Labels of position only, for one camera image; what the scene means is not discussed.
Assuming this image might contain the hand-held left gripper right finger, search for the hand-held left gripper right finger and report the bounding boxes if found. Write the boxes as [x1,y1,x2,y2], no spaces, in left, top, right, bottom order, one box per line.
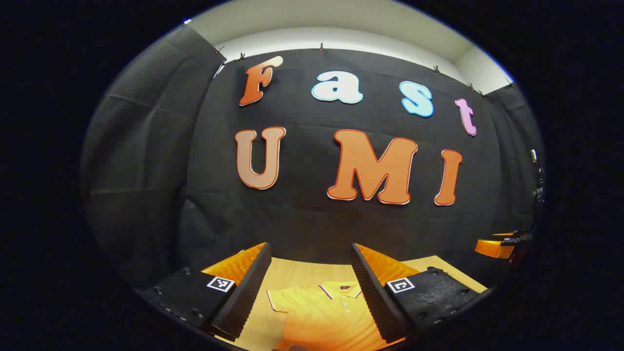
[350,243,488,344]

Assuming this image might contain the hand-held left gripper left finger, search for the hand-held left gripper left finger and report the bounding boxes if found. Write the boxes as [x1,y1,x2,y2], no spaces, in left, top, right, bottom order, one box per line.
[140,242,273,342]

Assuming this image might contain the orange polo T-shirt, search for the orange polo T-shirt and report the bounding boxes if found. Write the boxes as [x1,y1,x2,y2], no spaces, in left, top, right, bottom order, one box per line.
[267,280,405,351]

